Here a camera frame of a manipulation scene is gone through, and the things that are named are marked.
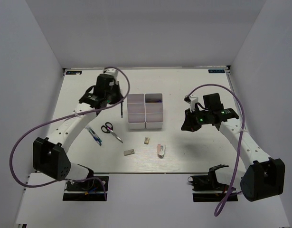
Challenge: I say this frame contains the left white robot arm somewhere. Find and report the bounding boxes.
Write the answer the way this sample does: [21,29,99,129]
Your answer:
[33,68,123,190]

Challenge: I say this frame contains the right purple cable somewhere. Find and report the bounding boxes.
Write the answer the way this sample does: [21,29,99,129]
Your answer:
[186,84,246,217]

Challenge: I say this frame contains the yellow eraser with barcode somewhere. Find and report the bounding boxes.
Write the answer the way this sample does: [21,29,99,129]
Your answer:
[144,137,150,144]

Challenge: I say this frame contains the corner label sticker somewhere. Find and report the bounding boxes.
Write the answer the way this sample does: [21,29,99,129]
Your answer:
[66,71,82,75]
[208,69,225,74]

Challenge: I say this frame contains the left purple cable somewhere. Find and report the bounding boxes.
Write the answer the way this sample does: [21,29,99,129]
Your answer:
[9,66,131,188]

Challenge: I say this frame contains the black handled scissors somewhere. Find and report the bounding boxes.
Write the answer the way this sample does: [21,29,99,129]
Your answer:
[101,122,123,143]

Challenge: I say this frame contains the right white divided container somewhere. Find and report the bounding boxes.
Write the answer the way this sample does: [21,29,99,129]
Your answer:
[145,93,163,129]

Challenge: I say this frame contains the white divided container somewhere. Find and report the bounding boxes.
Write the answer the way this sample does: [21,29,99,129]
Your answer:
[145,93,163,129]
[127,94,146,130]

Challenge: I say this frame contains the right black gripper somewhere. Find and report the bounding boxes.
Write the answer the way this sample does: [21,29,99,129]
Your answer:
[181,106,211,132]

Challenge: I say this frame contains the purple cable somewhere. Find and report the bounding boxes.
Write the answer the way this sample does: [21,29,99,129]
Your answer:
[186,84,246,217]
[9,66,131,188]

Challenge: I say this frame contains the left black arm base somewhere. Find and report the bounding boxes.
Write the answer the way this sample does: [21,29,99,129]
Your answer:
[63,175,109,202]

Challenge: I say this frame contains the right corner label sticker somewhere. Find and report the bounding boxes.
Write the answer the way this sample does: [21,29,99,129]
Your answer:
[208,69,225,74]

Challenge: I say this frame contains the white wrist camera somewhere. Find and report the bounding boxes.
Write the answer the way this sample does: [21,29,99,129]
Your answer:
[184,95,198,113]
[103,67,118,80]

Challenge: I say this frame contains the pink white stapler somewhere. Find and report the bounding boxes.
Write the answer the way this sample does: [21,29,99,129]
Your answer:
[157,144,166,158]

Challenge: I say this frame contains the left white divided container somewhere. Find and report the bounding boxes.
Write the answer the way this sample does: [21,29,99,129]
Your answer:
[127,94,146,130]

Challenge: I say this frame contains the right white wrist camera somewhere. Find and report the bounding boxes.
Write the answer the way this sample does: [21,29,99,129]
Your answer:
[184,95,198,113]

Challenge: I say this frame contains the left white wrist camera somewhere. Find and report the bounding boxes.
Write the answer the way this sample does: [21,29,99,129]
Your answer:
[103,67,118,80]

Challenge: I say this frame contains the grey eraser block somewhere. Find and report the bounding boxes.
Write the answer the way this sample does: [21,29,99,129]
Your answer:
[123,149,135,156]

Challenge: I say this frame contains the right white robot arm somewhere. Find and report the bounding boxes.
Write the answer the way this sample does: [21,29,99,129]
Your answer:
[181,93,285,201]

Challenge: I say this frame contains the left corner label sticker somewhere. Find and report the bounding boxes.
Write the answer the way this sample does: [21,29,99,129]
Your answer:
[66,71,82,75]

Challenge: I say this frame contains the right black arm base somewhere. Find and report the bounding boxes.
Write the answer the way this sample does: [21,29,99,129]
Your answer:
[187,164,229,202]

